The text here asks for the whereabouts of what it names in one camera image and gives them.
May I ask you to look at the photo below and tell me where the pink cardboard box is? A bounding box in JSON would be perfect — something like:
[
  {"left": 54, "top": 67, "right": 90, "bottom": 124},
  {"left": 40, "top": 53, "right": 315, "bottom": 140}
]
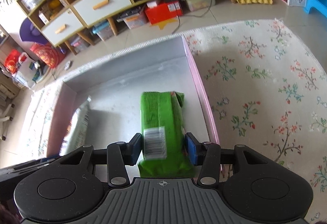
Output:
[{"left": 46, "top": 35, "right": 221, "bottom": 179}]

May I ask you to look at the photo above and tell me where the green snack package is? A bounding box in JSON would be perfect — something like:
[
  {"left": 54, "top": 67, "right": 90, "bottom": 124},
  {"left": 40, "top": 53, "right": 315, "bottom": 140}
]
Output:
[{"left": 138, "top": 91, "right": 195, "bottom": 178}]

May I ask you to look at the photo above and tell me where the purple hat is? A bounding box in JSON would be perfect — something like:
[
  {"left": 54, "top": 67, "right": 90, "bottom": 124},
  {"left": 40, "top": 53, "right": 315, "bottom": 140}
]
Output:
[{"left": 19, "top": 18, "right": 51, "bottom": 45}]

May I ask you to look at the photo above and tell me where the red lantern bag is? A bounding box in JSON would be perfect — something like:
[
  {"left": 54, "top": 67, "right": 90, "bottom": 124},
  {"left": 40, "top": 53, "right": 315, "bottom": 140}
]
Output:
[{"left": 30, "top": 43, "right": 65, "bottom": 69}]

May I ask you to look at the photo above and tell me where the chocolate tart cookie package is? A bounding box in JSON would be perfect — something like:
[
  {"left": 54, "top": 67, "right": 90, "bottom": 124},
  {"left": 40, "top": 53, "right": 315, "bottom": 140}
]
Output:
[{"left": 59, "top": 96, "right": 91, "bottom": 156}]

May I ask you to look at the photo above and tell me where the clear plastic storage bin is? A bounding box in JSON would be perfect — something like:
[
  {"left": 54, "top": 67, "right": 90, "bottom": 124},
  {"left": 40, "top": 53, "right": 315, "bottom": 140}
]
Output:
[{"left": 184, "top": 0, "right": 216, "bottom": 12}]

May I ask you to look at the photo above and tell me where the white paper shopping bag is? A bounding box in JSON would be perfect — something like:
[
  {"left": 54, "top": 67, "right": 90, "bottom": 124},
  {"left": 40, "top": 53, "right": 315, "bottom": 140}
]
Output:
[{"left": 13, "top": 52, "right": 40, "bottom": 89}]

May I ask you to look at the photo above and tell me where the red shoe box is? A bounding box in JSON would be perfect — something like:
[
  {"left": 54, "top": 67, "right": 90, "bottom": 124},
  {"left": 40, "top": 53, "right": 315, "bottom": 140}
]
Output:
[{"left": 145, "top": 1, "right": 183, "bottom": 25}]

